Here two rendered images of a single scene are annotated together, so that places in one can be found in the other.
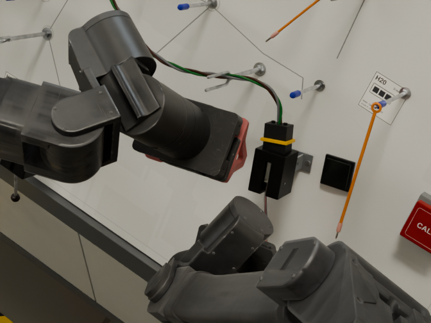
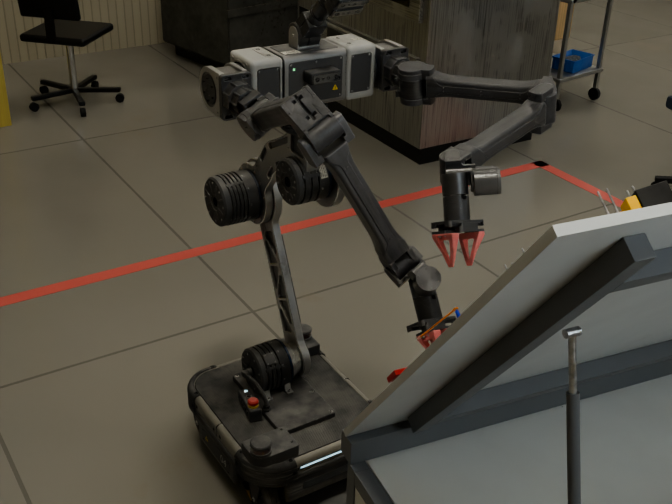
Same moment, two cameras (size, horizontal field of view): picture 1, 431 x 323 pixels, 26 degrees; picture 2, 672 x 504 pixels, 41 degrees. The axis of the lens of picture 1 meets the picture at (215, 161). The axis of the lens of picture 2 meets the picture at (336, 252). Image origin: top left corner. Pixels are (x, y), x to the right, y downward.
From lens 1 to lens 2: 199 cm
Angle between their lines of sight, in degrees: 80
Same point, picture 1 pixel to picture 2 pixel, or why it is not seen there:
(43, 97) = (464, 151)
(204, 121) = (452, 214)
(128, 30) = (488, 174)
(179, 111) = (448, 187)
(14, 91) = (470, 146)
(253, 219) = (425, 274)
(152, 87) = (456, 172)
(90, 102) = (454, 156)
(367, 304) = (312, 99)
